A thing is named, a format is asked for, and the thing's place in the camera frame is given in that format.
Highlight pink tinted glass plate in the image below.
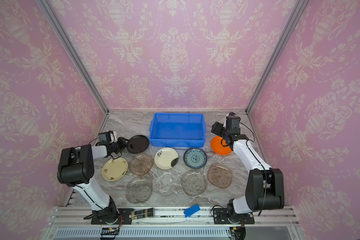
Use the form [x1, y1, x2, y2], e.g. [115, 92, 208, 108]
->
[207, 163, 233, 189]

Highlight brown tinted glass plate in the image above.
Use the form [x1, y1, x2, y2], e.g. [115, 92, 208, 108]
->
[129, 153, 154, 176]

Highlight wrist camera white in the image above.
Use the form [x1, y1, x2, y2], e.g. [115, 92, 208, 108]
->
[226, 112, 241, 135]
[99, 131, 117, 144]

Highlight orange round plate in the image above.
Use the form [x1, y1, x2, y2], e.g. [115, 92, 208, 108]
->
[211, 136, 232, 156]

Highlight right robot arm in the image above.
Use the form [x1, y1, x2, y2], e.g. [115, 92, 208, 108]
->
[211, 122, 285, 224]

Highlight black round plate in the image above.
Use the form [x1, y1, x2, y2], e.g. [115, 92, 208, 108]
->
[127, 135, 150, 154]

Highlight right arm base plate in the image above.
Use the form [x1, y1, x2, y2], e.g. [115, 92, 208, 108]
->
[211, 207, 255, 225]

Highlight small circuit board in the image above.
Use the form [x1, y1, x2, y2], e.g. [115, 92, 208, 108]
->
[101, 228, 120, 237]

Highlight clear glass plate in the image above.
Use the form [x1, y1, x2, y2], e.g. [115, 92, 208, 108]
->
[126, 176, 153, 204]
[181, 170, 207, 197]
[153, 172, 181, 197]

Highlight aluminium rail frame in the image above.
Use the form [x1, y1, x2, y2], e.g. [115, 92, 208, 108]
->
[42, 207, 305, 240]

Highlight teal blue patterned plate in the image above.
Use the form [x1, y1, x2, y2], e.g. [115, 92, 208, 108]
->
[183, 148, 208, 169]

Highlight yellow floral plate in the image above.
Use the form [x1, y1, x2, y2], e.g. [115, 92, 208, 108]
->
[102, 158, 129, 182]

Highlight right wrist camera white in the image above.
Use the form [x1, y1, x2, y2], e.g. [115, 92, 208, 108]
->
[226, 112, 241, 135]

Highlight blue card on rail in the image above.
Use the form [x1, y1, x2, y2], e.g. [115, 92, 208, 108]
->
[184, 204, 201, 218]

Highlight black cylinder on rail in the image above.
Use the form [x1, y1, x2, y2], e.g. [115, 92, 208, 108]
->
[131, 208, 154, 220]

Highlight cream plate with black patch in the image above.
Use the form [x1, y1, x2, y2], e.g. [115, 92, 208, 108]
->
[154, 148, 179, 170]

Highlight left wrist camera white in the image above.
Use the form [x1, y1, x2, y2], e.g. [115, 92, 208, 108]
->
[99, 131, 117, 144]

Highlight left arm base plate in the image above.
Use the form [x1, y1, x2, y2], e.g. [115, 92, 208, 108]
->
[91, 208, 134, 226]

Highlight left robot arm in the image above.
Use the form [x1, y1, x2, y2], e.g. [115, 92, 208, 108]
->
[57, 141, 127, 226]

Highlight blue plastic bin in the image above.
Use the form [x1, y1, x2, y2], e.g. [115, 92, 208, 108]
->
[149, 113, 207, 148]

